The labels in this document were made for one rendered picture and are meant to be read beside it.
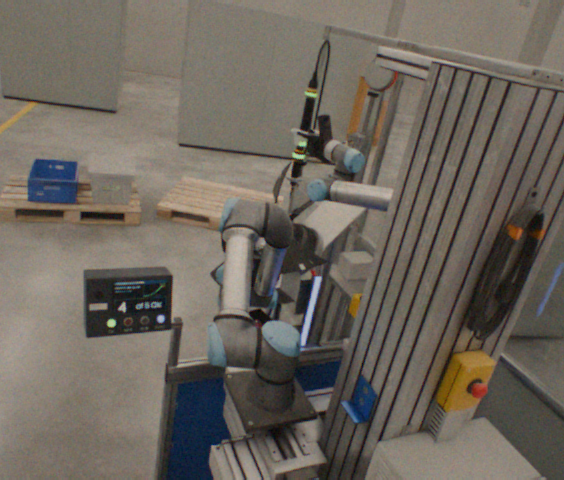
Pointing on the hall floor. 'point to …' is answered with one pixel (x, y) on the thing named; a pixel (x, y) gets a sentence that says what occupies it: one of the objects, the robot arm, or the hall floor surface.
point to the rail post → (165, 431)
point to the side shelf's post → (343, 321)
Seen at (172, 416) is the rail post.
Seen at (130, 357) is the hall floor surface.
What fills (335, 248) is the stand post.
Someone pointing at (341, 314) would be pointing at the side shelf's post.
